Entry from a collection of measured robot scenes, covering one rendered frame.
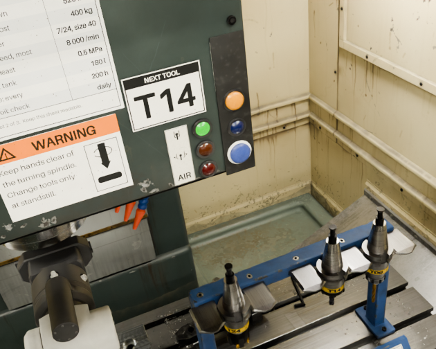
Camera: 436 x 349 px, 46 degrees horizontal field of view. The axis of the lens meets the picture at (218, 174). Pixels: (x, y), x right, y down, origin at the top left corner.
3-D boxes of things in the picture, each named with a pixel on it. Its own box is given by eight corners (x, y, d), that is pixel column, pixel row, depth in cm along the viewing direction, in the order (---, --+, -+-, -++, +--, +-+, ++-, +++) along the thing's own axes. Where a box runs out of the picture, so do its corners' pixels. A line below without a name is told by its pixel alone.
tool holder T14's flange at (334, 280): (333, 259, 109) (333, 250, 107) (353, 275, 104) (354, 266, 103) (310, 272, 106) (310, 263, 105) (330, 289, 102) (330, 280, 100)
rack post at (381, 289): (396, 331, 127) (407, 242, 111) (377, 339, 126) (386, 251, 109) (371, 304, 135) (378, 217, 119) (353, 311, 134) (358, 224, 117)
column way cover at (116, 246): (161, 260, 158) (126, 113, 130) (5, 316, 147) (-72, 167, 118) (157, 250, 162) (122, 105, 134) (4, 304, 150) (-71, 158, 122)
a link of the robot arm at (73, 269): (83, 221, 86) (95, 264, 77) (97, 262, 92) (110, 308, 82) (7, 245, 83) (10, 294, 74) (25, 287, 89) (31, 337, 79)
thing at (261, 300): (279, 307, 99) (279, 304, 98) (255, 317, 97) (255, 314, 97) (264, 283, 104) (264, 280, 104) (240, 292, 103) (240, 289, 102)
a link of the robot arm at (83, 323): (108, 309, 82) (124, 363, 73) (40, 331, 79) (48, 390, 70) (95, 256, 76) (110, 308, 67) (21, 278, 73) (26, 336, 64)
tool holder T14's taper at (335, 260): (333, 254, 106) (333, 230, 103) (347, 266, 103) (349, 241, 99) (316, 264, 105) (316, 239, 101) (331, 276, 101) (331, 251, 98)
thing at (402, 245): (419, 250, 107) (420, 247, 106) (398, 258, 105) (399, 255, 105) (398, 230, 112) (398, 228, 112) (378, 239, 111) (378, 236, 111)
